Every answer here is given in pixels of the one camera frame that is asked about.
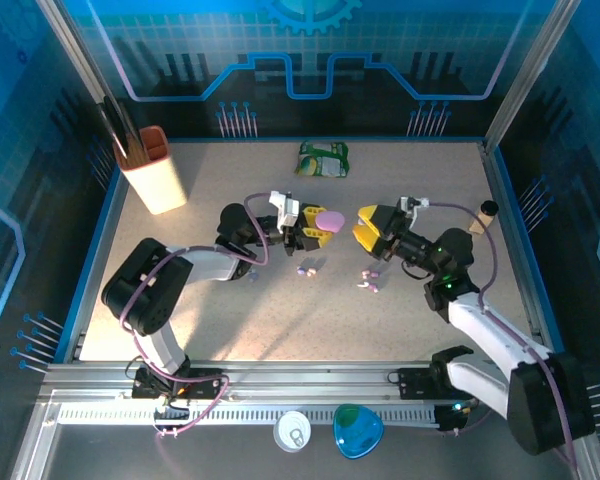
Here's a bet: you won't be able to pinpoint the purple earbud charging case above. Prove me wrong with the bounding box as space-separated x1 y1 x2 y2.
315 209 346 235

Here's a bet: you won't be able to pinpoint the spice bottle with black cap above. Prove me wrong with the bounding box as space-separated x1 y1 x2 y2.
468 199 500 236

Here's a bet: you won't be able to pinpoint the green snack bag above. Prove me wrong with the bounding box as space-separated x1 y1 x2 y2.
293 139 351 179

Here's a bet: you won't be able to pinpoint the cream and orange utensil holder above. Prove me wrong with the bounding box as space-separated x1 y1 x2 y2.
112 125 189 216

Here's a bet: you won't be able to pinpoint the wooden chopsticks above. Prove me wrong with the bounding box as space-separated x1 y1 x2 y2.
127 133 150 165

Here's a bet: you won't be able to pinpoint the black kitchen knife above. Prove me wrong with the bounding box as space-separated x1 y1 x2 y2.
97 97 130 159
112 97 142 146

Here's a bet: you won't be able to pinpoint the black connector board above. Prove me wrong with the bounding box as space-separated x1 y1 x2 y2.
433 399 477 432

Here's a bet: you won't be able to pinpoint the blue triangular plastic container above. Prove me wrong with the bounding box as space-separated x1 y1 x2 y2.
332 403 385 460

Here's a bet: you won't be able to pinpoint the silver tin can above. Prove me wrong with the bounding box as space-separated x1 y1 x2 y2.
272 409 314 454

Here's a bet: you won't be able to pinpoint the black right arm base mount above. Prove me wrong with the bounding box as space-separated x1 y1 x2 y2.
387 367 481 401

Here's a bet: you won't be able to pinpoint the aluminium mounting rail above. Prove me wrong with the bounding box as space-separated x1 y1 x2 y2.
37 359 581 401

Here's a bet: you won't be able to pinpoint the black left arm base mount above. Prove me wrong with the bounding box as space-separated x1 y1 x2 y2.
131 366 226 401

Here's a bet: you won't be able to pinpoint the slotted grey cable duct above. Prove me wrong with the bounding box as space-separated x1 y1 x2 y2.
54 402 441 426

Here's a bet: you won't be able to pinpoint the aluminium frame post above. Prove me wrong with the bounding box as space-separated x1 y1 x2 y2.
483 0 584 154
35 0 112 109

